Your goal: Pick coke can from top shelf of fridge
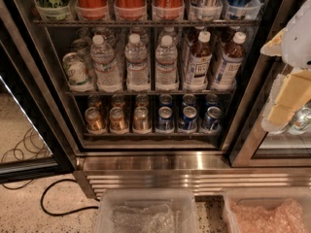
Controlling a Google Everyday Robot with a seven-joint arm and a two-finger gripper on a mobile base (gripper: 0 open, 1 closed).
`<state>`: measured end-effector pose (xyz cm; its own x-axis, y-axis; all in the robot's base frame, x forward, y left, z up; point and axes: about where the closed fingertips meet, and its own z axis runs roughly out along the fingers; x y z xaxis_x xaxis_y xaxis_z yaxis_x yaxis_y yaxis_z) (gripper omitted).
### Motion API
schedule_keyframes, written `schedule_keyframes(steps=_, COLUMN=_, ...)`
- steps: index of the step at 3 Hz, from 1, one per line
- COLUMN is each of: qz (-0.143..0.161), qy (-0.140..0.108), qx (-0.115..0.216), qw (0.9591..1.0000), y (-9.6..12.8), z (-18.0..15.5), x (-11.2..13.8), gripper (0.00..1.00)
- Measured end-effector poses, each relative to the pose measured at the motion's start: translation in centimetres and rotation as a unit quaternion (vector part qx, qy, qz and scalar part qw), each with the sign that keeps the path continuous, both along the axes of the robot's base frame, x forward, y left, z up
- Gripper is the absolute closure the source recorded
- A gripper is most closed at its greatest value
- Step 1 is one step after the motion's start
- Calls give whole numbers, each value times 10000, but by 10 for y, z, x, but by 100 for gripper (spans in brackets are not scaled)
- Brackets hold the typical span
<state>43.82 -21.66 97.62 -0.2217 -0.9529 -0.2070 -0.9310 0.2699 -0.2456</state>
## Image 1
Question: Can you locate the left brown tea bottle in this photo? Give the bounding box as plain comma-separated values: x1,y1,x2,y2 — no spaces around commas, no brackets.
184,31,212,91

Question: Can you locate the right brown tea bottle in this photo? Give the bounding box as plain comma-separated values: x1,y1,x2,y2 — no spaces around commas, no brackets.
211,31,246,91

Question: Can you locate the silver can right fridge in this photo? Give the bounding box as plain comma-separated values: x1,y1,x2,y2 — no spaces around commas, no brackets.
288,107,311,135

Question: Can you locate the wire shelf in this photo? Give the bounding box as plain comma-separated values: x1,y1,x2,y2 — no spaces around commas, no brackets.
65,89,234,96
33,19,260,27

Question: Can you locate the green white can middle shelf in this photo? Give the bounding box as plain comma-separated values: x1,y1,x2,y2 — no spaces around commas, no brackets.
62,52,94,92

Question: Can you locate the brown tea bottle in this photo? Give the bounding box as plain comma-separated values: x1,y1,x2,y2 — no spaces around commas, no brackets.
184,31,212,91
211,31,246,91

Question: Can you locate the stainless steel fridge frame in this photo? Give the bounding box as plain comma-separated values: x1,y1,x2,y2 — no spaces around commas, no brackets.
1,0,311,198

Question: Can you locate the middle clear water bottle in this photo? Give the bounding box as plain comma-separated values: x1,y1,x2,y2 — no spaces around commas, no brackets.
124,34,151,91

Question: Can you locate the middle gold can front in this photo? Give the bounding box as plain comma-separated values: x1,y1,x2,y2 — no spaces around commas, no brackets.
109,107,128,134

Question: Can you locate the left gold can front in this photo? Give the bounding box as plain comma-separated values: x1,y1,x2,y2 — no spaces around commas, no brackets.
85,107,106,134

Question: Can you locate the left clear water bottle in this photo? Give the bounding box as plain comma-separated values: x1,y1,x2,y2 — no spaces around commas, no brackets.
90,35,122,92

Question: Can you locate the top wire shelf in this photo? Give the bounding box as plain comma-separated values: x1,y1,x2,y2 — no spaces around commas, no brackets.
33,19,260,27

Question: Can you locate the red coke can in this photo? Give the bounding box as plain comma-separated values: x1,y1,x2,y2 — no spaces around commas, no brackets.
115,0,146,20
76,0,107,20
155,0,183,19

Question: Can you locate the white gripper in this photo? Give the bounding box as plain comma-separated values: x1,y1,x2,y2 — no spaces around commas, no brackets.
260,0,311,132

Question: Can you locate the black power cable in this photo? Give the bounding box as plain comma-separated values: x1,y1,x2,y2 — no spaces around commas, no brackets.
40,178,100,217

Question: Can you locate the clear bubble wrap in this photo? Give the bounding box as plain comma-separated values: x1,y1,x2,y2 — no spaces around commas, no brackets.
112,203,182,233

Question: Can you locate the middle wire shelf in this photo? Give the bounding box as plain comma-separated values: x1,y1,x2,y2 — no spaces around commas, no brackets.
65,89,234,96

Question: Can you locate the pink bubble wrap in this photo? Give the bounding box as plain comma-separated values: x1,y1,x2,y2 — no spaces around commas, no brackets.
230,198,309,233

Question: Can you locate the silver blue can top shelf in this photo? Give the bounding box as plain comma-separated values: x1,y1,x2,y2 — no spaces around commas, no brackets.
190,0,223,21

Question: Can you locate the open glass fridge door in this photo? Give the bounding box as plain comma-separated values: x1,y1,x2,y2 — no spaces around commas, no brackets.
0,0,74,183

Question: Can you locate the right blue can front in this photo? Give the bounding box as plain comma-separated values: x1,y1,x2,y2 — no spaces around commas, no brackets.
201,106,222,133

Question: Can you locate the right gold can front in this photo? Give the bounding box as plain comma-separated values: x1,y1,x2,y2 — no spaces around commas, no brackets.
133,107,151,132

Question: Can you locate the middle blue can front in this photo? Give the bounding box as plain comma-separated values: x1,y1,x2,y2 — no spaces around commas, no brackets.
178,106,197,131

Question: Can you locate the right clear water bottle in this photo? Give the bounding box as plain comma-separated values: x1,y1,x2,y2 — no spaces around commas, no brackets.
155,35,178,90

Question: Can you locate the clear water bottle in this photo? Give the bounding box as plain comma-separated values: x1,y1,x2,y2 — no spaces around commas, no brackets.
90,35,122,92
155,35,178,90
124,34,151,91

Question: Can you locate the left clear plastic bin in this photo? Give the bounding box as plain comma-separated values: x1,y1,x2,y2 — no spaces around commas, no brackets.
94,188,198,233

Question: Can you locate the left blue can front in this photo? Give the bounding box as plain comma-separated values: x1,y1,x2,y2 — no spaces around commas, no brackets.
156,107,174,132

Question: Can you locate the gold can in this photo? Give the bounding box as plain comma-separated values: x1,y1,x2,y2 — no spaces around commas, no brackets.
133,107,151,132
109,107,128,134
85,107,106,134

